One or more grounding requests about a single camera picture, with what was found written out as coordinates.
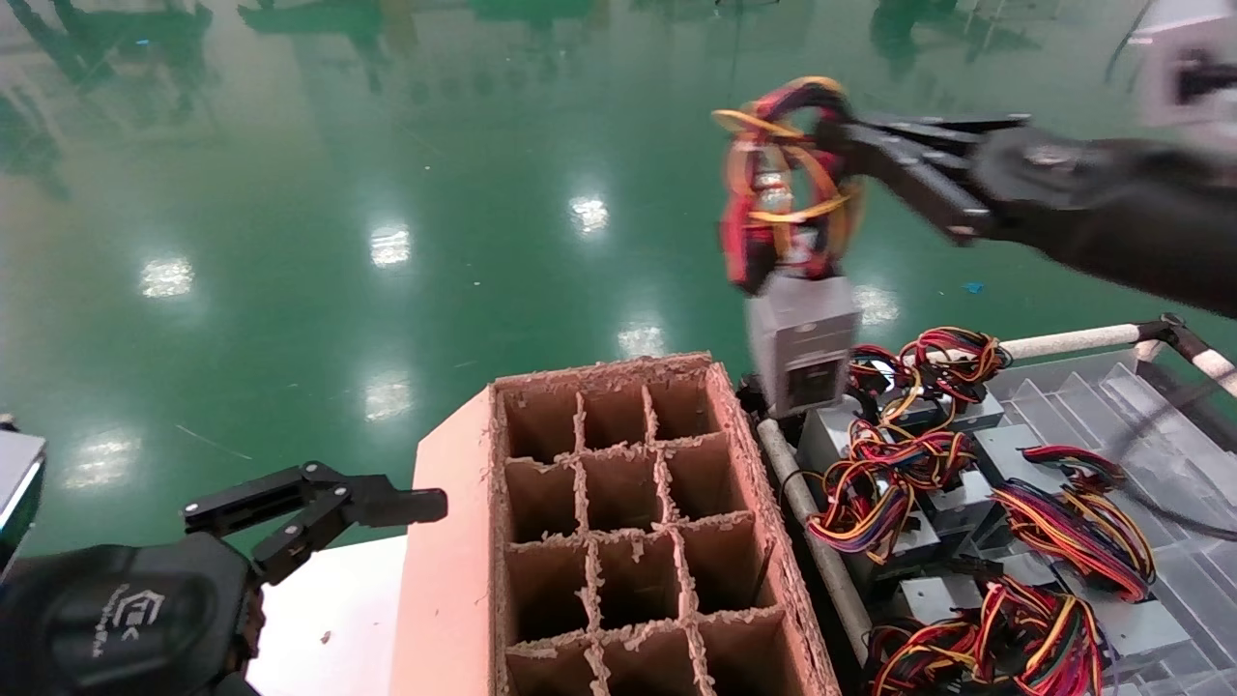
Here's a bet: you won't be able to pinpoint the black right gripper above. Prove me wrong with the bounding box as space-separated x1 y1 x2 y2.
820 113 1134 264

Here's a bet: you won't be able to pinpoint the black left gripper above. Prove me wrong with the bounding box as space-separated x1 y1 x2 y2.
0 462 449 696

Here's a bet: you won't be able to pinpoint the grey power supply coloured wires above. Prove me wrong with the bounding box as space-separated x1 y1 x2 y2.
850 327 1008 438
846 423 998 535
1092 597 1194 670
713 75 867 420
971 423 1129 496
804 459 940 593
863 575 1110 696
991 480 1156 604

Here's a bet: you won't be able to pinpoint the white rack pipe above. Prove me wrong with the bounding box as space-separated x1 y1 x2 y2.
1189 348 1237 402
995 324 1141 362

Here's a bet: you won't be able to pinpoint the brown cardboard divider box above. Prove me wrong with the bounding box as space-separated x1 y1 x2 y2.
387 352 842 696

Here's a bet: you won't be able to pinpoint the black pipe joint connector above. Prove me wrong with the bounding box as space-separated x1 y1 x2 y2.
1131 312 1209 364

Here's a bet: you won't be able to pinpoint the clear plastic divider tray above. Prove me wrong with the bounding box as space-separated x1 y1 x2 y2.
984 348 1237 696

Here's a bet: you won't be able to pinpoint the grey rack pipe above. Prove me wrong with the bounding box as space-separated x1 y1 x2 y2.
754 416 873 668

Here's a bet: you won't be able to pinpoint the power supply with black cables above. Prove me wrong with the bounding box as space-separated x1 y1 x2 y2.
736 375 882 477

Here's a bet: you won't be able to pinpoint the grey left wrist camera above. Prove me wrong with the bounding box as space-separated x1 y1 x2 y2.
0 430 46 571

